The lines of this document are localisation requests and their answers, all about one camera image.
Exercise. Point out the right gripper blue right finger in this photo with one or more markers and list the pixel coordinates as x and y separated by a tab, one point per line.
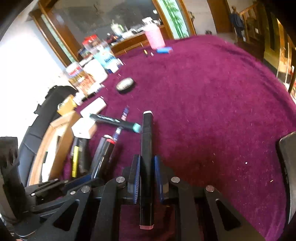
162	180

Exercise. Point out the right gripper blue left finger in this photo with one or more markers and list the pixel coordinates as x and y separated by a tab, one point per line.
133	180

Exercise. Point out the black marker with white cap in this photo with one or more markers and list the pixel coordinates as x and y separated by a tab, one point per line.
146	202

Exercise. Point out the black marker with red cap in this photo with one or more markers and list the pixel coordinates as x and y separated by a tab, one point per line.
102	156

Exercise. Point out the cardboard tray box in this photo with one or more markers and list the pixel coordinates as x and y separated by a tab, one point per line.
49	161

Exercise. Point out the black marker with blue cap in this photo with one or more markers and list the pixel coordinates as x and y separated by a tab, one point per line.
135	127

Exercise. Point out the small white charger cube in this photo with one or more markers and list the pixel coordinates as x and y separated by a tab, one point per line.
84	128

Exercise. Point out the large white power adapter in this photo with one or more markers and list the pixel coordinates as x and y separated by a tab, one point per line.
93	108

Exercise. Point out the black leather sofa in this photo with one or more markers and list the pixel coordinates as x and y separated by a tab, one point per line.
46	113

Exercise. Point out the blue white tissue pack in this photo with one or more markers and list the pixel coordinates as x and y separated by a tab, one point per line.
109	62

